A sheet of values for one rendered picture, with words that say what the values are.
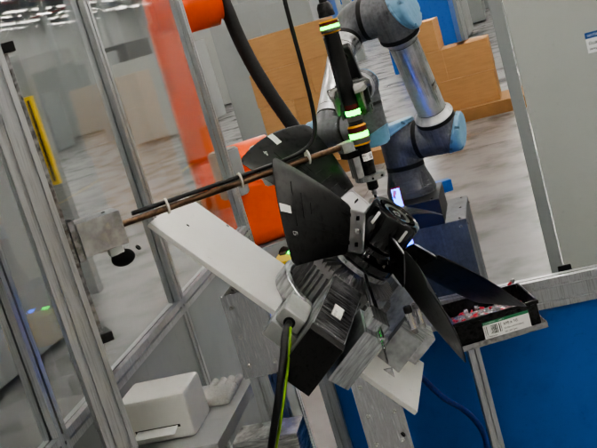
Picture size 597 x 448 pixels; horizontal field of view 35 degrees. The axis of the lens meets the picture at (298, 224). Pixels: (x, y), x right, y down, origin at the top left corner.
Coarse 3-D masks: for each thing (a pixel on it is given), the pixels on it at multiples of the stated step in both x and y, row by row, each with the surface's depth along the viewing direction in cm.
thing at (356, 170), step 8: (344, 144) 213; (352, 144) 214; (344, 152) 213; (352, 152) 213; (352, 160) 215; (360, 160) 215; (352, 168) 216; (360, 168) 215; (352, 176) 218; (360, 176) 215; (368, 176) 215; (376, 176) 215; (384, 176) 216
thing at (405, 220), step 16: (368, 208) 209; (384, 208) 205; (400, 208) 214; (368, 224) 206; (384, 224) 204; (400, 224) 204; (416, 224) 210; (368, 240) 206; (384, 240) 205; (352, 256) 207; (368, 256) 208; (384, 256) 209; (384, 272) 208
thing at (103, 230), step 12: (96, 216) 192; (108, 216) 191; (120, 216) 192; (72, 228) 190; (84, 228) 190; (96, 228) 191; (108, 228) 192; (120, 228) 193; (72, 240) 191; (84, 240) 190; (96, 240) 191; (108, 240) 192; (120, 240) 193; (84, 252) 190; (96, 252) 191
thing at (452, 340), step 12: (408, 264) 199; (408, 276) 201; (420, 276) 191; (408, 288) 203; (420, 288) 196; (432, 288) 186; (420, 300) 199; (432, 300) 190; (432, 312) 195; (444, 312) 180; (432, 324) 198; (444, 324) 190; (444, 336) 194; (456, 336) 185; (456, 348) 191
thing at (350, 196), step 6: (348, 192) 216; (354, 192) 216; (342, 198) 215; (348, 198) 215; (354, 198) 215; (360, 198) 215; (354, 204) 214; (360, 204) 214; (366, 204) 215; (360, 210) 214
